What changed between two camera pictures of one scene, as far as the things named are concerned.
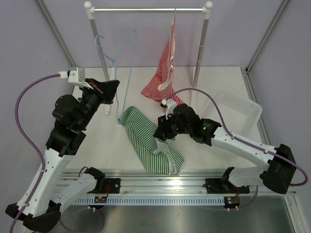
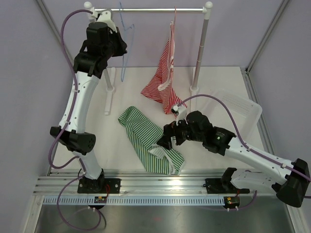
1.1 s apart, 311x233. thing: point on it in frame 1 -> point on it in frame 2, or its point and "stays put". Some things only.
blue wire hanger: (113, 59) -> (128, 34)
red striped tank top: (161, 89) stays put
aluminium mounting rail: (164, 183) stays put
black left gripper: (106, 90) -> (121, 44)
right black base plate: (215, 186) stays put
